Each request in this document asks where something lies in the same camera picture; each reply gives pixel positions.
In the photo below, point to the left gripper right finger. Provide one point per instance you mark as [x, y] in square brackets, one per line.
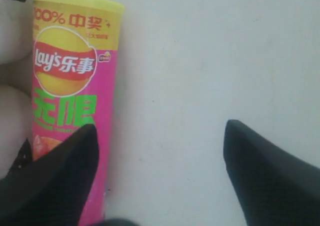
[273, 187]

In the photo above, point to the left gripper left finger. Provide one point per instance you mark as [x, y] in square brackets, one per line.
[53, 190]

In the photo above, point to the pink chip can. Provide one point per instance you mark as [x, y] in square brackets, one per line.
[75, 51]

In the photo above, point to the left cream plastic bin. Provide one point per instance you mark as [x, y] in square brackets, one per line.
[15, 125]

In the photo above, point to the cream plastic bin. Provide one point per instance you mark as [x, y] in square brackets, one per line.
[15, 125]
[16, 22]

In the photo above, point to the middle cream plastic bin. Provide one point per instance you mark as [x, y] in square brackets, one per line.
[16, 22]

